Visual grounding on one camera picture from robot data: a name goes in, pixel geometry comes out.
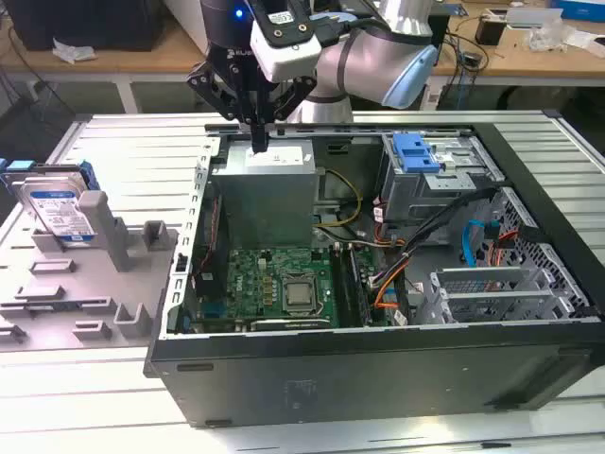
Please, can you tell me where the large black computer tower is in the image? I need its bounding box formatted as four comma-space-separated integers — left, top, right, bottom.
9, 0, 166, 52

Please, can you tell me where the hard disk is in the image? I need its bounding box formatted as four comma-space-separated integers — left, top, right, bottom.
0, 158, 99, 248

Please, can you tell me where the CPU socket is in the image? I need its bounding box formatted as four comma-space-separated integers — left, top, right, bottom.
280, 274, 323, 318

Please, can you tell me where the metal drive cage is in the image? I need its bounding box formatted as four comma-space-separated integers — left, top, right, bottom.
380, 131, 505, 237

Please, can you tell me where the long wooden desk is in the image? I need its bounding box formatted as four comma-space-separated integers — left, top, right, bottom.
0, 2, 605, 114

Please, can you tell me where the grey power supply unit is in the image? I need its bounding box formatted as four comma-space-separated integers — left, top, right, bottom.
211, 139, 318, 250

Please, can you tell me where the black RAM slot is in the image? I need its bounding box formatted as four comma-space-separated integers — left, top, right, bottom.
347, 245, 371, 328
329, 243, 350, 328

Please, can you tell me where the blue data wire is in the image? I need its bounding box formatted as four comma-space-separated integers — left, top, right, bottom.
464, 219, 501, 270

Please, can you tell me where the blue cardboard box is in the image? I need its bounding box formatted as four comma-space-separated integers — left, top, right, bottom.
550, 0, 605, 23

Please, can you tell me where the black case fan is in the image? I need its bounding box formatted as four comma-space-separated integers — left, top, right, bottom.
191, 191, 227, 308

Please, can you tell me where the black cable bundle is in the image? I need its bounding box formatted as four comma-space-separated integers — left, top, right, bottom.
368, 186, 502, 289

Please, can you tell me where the green motherboard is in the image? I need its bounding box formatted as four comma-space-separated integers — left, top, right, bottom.
196, 244, 379, 332

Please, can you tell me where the RAM stick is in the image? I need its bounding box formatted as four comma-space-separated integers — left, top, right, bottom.
21, 302, 67, 314

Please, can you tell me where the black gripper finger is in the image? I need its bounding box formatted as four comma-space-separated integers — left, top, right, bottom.
185, 60, 262, 155
260, 78, 319, 155

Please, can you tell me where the empty blue disk carrier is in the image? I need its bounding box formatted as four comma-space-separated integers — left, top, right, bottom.
392, 133, 441, 174

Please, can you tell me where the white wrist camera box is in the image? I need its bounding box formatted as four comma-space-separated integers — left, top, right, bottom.
249, 17, 323, 83

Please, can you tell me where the crumpled white wrapper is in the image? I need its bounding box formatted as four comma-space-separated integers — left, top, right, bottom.
51, 37, 98, 65

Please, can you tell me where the grey parts rack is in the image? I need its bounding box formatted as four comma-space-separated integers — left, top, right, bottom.
0, 188, 183, 352

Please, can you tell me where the black graphics card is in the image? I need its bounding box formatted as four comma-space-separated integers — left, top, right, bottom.
249, 317, 333, 333

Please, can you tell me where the orange red yellow power wire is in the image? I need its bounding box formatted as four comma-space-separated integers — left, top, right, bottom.
489, 226, 545, 275

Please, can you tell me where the black open PC case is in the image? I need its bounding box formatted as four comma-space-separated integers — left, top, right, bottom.
144, 111, 605, 429

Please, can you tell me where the multicoloured supply wire bundle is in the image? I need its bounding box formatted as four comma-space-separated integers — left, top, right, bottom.
363, 234, 407, 250

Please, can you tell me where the small black box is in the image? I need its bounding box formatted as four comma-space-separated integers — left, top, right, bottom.
475, 13, 507, 46

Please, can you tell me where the white grey carton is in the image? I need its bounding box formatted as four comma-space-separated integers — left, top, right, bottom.
505, 7, 563, 29

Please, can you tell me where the metal disk bay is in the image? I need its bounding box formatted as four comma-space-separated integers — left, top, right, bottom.
418, 267, 576, 325

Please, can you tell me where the yellow and black cable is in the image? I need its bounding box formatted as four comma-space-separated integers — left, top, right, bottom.
314, 168, 365, 237

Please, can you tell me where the orange flat data wire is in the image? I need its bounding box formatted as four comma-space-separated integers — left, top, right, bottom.
372, 273, 407, 311

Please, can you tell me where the black desktop box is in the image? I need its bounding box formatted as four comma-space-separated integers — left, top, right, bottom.
427, 11, 450, 48

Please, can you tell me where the clear plastic bag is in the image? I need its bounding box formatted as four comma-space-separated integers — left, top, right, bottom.
524, 23, 592, 53

